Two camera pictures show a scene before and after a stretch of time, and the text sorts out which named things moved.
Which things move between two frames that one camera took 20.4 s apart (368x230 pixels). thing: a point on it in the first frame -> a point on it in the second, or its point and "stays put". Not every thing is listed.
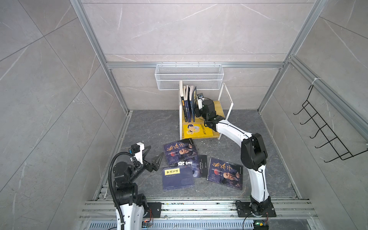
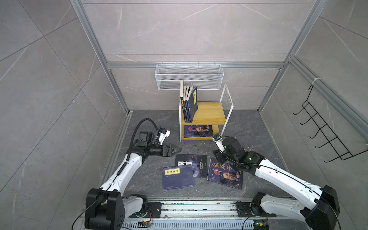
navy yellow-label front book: (177, 178) stays put
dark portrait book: (226, 173) stays put
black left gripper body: (148, 167) -> (157, 150)
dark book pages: (186, 100) stays put
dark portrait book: (179, 151) -> (196, 131)
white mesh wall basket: (203, 76) stays put
